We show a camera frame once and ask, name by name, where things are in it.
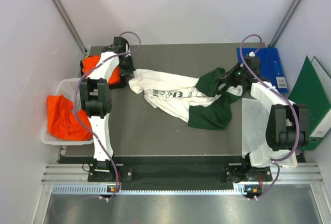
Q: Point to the crumpled orange t-shirt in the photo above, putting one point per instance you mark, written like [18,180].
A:
[63,124]

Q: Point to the translucent plastic sleeve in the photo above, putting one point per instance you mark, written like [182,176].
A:
[268,132]

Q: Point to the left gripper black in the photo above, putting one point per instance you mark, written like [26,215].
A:
[130,69]

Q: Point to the white green raglan t-shirt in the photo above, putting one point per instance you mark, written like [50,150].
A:
[203,103]

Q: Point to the blue plastic folder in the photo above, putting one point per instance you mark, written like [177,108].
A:
[272,69]

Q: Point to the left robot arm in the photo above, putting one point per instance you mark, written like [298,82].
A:
[96,101]

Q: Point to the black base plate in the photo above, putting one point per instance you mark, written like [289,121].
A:
[195,176]

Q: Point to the green lever arch binder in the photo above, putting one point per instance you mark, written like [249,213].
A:
[312,88]

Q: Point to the perforated cable duct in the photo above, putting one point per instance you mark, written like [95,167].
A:
[86,189]

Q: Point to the folded orange t-shirt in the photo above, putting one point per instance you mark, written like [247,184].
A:
[97,68]

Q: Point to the white plastic basket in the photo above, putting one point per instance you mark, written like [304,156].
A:
[67,88]

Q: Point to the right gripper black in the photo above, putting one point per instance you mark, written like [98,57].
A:
[228,76]

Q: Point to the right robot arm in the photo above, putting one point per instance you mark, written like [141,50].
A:
[261,89]

